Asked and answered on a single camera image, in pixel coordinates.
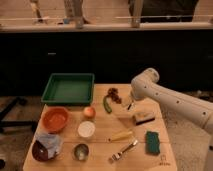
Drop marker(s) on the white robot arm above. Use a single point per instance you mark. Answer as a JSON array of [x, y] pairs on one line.
[[198, 111]]

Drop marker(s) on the wooden block brush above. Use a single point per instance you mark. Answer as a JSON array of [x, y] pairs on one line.
[[140, 118]]

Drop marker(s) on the red bowl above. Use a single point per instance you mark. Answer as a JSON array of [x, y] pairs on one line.
[[55, 119]]

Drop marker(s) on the dark purple bowl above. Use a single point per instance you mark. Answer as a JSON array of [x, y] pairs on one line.
[[39, 152]]

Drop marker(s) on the dark red grapes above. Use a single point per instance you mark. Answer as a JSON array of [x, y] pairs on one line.
[[113, 94]]

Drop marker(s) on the green cucumber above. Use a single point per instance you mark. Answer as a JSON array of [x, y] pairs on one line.
[[106, 105]]

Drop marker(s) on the peach apple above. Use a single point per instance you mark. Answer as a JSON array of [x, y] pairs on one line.
[[89, 112]]

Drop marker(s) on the green plastic tray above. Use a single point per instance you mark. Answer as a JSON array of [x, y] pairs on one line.
[[75, 89]]

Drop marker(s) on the white cup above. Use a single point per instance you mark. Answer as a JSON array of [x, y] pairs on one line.
[[86, 129]]

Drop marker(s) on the green sponge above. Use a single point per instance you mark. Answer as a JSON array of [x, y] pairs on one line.
[[152, 143]]

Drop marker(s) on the small metal cup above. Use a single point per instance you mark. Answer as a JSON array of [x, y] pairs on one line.
[[81, 152]]

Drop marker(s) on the silver fork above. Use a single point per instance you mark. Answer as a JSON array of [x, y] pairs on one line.
[[118, 156]]

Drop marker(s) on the black office chair base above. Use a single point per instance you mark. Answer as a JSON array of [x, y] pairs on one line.
[[8, 118]]

